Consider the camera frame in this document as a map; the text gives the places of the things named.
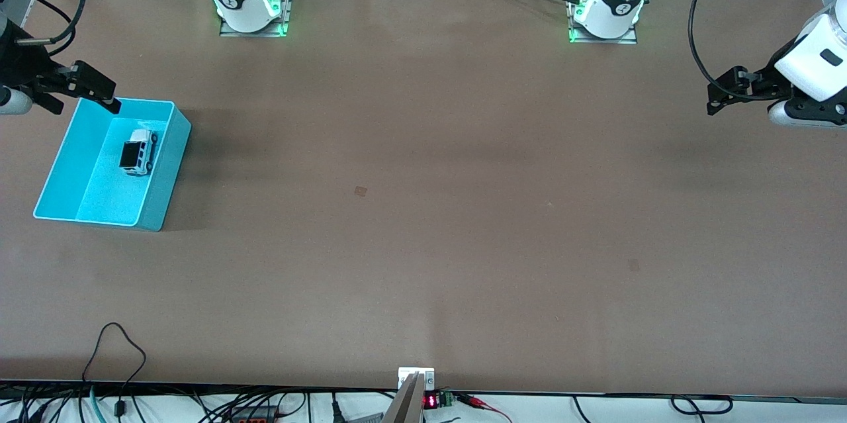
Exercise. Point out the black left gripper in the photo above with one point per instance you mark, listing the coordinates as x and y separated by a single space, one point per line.
765 81

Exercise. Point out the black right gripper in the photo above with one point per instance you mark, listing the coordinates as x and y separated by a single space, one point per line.
23 60

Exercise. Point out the white toy jeep black roof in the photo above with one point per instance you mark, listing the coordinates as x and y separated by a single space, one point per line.
135 155

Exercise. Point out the turquoise plastic bin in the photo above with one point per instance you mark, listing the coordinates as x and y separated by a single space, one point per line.
99 198

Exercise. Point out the orange connector strip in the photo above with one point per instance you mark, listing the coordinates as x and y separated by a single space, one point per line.
255 418

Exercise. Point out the black power plug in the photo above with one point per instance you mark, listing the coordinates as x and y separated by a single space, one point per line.
335 410

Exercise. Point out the red clip lead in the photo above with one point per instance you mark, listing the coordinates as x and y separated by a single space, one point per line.
473 400

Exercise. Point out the white mounting plate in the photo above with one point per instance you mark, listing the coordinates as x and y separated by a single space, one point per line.
405 373

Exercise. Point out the red digit display module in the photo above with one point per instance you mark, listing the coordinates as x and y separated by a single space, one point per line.
431 401

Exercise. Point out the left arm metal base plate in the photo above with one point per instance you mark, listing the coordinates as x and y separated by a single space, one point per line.
628 40

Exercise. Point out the grey metal camera bar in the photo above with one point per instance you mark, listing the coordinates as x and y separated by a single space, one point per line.
407 406

